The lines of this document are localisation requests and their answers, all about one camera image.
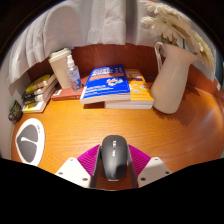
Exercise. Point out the round white grey mouse pad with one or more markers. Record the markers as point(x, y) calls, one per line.
point(29, 141)

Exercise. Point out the white pleated curtain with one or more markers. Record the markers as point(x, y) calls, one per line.
point(100, 20)

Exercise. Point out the dark grey computer mouse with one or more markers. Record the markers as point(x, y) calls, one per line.
point(114, 160)

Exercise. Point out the black spine book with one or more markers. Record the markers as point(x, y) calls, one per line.
point(35, 97)
point(36, 91)

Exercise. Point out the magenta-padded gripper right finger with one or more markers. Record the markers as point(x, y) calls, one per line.
point(155, 170)

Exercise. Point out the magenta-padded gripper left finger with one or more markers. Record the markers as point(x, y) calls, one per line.
point(71, 170)

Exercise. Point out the white ceramic jug vase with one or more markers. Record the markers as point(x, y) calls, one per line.
point(173, 83)

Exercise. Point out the dark green mug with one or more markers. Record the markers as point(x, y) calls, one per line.
point(15, 111)

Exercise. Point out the yellow white book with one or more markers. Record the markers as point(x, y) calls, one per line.
point(33, 106)

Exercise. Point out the white daisy flower bouquet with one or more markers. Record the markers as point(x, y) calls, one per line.
point(176, 23)

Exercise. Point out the orange cover book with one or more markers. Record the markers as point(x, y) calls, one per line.
point(141, 91)

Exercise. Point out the red-brown thin book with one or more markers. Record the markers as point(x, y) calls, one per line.
point(65, 95)

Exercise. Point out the clear spray bottle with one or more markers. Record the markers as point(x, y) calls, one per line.
point(74, 78)

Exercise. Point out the beige lidded tumbler cup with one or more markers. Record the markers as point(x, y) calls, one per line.
point(60, 70)

